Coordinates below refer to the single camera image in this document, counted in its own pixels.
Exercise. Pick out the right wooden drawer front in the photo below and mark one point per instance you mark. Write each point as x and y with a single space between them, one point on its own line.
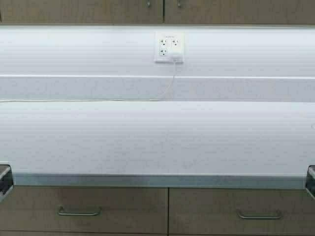
214 212

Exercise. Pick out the upper right cabinet door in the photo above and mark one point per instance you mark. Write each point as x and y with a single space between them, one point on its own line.
243 12

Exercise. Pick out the white wall outlet plate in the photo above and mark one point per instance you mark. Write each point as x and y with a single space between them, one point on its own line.
169 47

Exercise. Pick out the drawer metal handle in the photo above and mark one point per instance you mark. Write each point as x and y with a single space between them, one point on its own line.
259 216
78 211

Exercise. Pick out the right drawer metal handle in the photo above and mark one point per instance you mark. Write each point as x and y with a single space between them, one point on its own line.
259 216

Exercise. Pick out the cabinet door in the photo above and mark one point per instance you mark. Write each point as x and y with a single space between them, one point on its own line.
121 12
243 12

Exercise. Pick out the upper left cabinet door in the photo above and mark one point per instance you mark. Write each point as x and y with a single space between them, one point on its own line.
121 12

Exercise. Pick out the left drawer metal handle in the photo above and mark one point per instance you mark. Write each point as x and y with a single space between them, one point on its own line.
78 211

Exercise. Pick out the wooden drawer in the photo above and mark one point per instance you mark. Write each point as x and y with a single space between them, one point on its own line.
124 210
214 212

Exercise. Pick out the left wooden drawer front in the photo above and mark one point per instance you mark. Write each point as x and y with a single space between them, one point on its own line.
124 210

